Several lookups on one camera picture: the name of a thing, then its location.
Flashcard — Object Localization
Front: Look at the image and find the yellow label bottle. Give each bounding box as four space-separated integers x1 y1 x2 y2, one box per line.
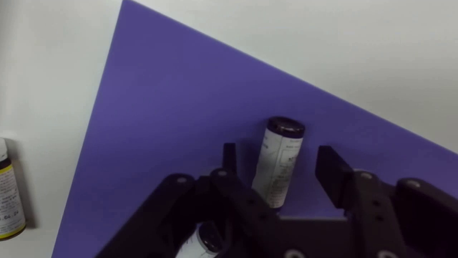
0 137 27 242

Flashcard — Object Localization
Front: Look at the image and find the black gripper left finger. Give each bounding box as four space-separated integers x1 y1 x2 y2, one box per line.
94 141 283 258

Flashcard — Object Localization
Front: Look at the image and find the purple mat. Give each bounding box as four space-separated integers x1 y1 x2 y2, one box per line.
50 0 458 258

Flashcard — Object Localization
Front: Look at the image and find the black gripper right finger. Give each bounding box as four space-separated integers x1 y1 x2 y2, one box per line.
315 144 458 258

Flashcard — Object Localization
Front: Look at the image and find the white label bottle dark cap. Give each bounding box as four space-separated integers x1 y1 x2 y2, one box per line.
250 114 306 210

